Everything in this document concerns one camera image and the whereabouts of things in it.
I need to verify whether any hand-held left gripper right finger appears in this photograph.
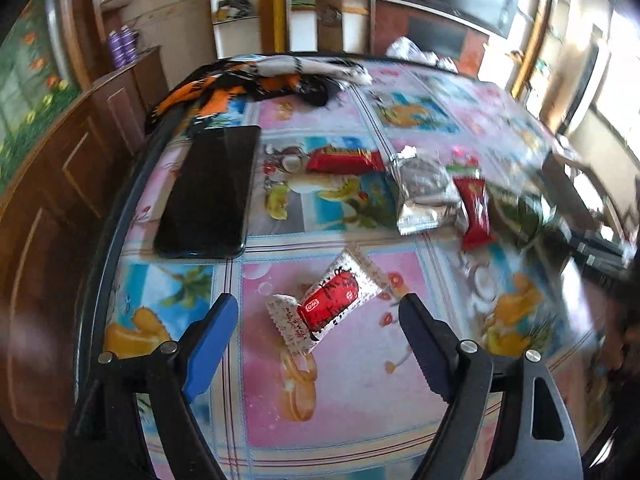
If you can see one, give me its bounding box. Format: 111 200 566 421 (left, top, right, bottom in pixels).
398 292 586 480

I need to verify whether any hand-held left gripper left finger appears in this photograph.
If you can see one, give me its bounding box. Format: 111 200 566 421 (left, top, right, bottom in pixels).
57 292 240 480

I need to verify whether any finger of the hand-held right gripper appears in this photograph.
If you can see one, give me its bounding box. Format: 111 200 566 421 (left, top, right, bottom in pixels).
567 225 640 301

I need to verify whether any green snack packet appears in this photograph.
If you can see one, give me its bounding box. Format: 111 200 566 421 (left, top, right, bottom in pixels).
487 180 571 253

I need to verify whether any white red snack packet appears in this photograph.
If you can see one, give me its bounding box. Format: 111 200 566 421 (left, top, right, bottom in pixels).
265 247 391 356

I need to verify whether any silver snack packet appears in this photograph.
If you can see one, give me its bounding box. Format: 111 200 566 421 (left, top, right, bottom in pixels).
385 145 468 236

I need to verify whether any fruit print tablecloth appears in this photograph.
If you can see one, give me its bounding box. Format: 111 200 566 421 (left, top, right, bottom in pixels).
75 55 621 480

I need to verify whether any black smartphone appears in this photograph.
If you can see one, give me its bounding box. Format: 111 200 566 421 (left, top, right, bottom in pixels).
152 125 262 260

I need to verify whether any red gold candy packet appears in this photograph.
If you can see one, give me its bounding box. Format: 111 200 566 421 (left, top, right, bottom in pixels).
306 144 387 175

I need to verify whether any brown wooden cabinet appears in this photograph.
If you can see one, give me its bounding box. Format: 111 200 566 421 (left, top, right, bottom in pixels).
0 45 171 461

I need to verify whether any orange black white scarf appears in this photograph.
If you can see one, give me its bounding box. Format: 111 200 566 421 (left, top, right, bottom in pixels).
145 55 373 133

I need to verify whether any small black panel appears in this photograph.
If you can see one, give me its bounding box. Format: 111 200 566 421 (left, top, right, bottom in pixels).
407 15 468 61

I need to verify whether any red brown tv cabinet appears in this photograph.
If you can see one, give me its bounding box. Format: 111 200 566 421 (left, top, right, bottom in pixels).
372 0 493 78

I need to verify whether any black yellow bundle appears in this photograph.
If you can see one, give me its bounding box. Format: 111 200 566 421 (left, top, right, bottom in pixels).
215 0 253 18

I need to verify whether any wooden chair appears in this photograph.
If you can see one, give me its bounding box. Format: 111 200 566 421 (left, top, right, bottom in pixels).
272 0 378 56

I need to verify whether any white wall shelf unit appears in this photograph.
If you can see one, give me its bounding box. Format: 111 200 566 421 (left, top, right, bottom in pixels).
207 0 281 58

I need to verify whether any flower wall picture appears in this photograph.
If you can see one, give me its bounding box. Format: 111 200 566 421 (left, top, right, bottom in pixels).
0 0 83 191

